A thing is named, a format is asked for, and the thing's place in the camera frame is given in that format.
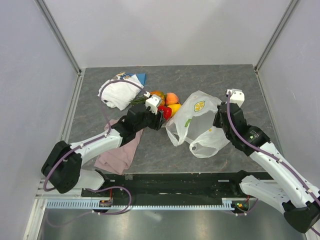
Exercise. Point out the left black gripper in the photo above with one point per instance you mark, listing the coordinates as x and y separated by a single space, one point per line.
154 125

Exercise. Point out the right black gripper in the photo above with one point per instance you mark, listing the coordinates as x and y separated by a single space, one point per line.
216 122

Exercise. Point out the red bell pepper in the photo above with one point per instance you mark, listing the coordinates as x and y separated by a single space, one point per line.
167 111

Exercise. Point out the white plastic bag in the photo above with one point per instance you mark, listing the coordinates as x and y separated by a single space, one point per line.
193 124

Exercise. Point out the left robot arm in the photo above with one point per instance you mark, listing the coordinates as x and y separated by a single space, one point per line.
63 167

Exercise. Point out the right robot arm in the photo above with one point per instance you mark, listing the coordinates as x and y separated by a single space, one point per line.
296 198

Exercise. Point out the yellow mango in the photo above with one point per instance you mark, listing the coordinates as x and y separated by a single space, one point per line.
174 108

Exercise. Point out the peach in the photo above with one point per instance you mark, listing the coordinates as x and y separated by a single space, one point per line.
171 99

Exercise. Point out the white printed t-shirt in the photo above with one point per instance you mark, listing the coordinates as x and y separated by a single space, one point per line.
119 95

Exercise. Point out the pink cloth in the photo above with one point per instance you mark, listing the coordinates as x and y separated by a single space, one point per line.
118 160

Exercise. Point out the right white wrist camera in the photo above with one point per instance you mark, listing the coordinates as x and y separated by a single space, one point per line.
236 96

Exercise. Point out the white slotted cable duct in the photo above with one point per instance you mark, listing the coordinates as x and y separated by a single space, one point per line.
95 204

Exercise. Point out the black base frame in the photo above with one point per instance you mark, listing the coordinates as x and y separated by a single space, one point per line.
173 189

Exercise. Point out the right aluminium corner post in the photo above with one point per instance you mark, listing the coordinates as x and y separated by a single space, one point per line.
276 33

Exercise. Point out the aluminium corner post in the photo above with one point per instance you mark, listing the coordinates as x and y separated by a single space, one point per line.
58 34
276 33

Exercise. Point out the left aluminium corner post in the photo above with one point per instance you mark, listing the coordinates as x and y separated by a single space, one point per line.
58 34

